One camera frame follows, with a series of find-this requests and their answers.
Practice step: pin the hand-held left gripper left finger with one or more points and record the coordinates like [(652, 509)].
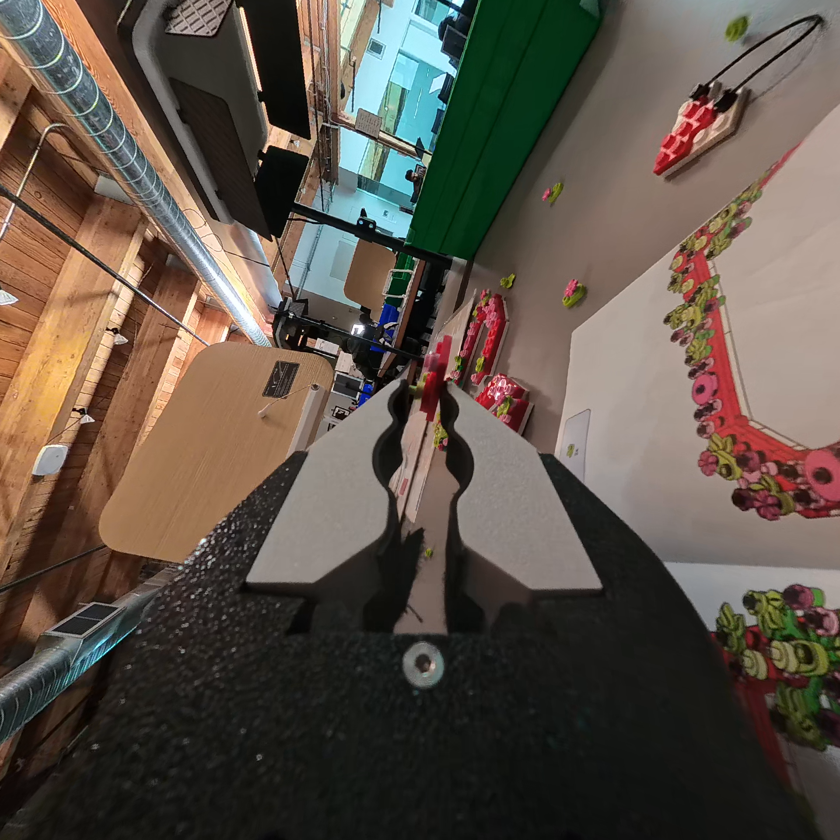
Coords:
[(321, 518)]

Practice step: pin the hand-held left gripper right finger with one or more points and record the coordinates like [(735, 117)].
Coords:
[(525, 525)]

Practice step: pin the red lego brick with flowers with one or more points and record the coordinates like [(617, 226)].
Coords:
[(431, 387)]

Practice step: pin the lego instruction booklet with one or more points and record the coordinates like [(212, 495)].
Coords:
[(630, 394)]

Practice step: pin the lime lego piece pink flower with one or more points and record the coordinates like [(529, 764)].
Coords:
[(553, 192), (573, 293)]

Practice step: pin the clear bag with paper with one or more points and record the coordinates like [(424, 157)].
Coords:
[(410, 485)]

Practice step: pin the light wooden table board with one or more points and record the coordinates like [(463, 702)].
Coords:
[(197, 446)]

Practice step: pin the blue storage bin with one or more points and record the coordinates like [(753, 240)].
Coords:
[(392, 318)]

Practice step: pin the small spot lamp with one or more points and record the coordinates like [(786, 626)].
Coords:
[(8, 298), (87, 418), (119, 338)]

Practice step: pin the small grid panel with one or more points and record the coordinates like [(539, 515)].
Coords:
[(85, 620)]

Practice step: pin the black metal pole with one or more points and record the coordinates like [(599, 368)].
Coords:
[(328, 218)]

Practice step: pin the black hanging panel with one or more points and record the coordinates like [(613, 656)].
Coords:
[(282, 65)]

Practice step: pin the white hanging ceiling panel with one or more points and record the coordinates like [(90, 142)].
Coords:
[(157, 59)]

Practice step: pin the small lego heart frame segment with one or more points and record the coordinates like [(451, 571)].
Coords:
[(505, 400)]

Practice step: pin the black camera rig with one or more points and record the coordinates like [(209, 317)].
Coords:
[(289, 328)]

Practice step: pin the white wall device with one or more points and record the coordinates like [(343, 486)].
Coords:
[(51, 460)]

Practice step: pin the silver ventilation duct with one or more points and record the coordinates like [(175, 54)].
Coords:
[(39, 682), (131, 167)]

